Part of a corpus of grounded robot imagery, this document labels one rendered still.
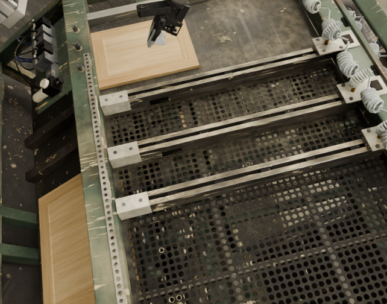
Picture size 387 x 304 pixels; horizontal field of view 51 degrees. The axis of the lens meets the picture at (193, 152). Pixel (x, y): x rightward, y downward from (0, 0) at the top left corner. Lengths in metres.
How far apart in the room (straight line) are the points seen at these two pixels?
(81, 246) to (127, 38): 1.04
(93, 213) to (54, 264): 0.54
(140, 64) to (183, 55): 0.21
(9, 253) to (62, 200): 0.34
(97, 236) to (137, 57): 0.92
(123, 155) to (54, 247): 0.66
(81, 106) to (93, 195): 0.45
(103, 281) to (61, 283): 0.54
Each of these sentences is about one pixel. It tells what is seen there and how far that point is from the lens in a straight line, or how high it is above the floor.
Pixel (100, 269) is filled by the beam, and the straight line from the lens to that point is 1.54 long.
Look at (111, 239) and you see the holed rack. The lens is 1.56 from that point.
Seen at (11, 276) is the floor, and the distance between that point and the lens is 2.38.
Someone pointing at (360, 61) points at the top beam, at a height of 1.93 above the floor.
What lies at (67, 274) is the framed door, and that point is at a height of 0.42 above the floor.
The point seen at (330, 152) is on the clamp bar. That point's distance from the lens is 1.70.
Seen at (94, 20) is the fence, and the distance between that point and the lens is 2.30.
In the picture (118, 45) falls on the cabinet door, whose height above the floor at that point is 1.00.
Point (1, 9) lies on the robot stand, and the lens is 1.71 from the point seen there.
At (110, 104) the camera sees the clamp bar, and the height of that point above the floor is 0.96.
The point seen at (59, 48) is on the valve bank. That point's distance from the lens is 2.21.
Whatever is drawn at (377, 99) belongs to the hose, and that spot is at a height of 1.90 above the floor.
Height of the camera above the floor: 1.83
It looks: 22 degrees down
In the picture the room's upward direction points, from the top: 61 degrees clockwise
